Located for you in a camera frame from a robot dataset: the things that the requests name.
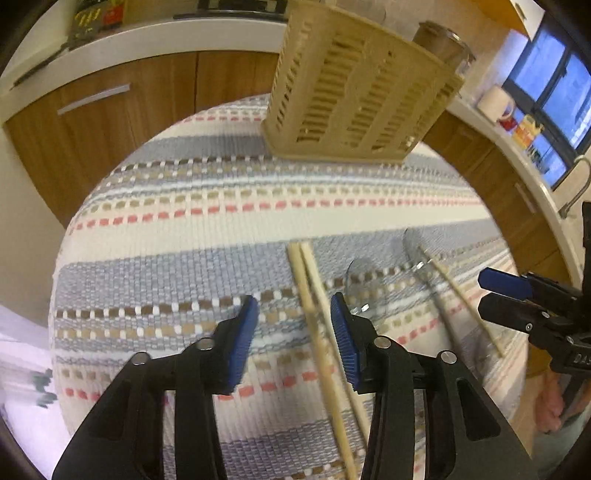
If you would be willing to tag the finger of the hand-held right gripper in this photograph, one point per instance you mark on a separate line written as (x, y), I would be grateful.
(503, 281)
(508, 314)

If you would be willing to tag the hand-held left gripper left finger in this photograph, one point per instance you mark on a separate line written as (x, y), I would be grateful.
(242, 341)

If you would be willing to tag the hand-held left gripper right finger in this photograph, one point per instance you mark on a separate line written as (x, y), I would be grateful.
(344, 344)

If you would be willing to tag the wooden chopstick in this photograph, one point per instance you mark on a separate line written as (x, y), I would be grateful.
(461, 300)
(318, 350)
(318, 282)

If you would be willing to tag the clear plastic spoon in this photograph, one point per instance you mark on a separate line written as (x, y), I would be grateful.
(364, 277)
(410, 240)

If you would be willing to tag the beige plastic utensil holder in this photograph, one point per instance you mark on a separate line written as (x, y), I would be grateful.
(360, 92)

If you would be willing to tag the person's right hand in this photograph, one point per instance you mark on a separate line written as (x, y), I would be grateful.
(551, 401)

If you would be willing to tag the metal faucet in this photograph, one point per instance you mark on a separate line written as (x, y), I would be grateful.
(564, 210)

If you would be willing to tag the striped woven tablecloth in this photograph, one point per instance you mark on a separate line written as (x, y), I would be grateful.
(184, 230)

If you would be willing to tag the colourful snack packet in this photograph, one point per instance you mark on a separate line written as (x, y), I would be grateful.
(528, 131)

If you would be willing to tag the white mug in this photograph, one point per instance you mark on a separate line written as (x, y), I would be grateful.
(494, 104)

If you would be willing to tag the window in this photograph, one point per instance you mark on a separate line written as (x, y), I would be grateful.
(554, 74)

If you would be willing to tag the white patterned sheet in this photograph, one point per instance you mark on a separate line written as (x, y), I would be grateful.
(23, 369)

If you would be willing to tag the glass jar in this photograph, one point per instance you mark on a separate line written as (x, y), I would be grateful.
(443, 46)

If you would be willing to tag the wooden kitchen cabinet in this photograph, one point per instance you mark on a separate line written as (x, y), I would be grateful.
(161, 92)

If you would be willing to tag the white kitchen countertop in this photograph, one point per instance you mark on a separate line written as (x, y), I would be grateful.
(184, 32)

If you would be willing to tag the black stove top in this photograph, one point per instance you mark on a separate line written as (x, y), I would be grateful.
(231, 9)

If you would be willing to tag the dark box with yellow print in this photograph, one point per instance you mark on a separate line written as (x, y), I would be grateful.
(94, 18)

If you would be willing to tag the wooden wall cabinet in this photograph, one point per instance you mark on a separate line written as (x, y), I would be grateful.
(508, 9)

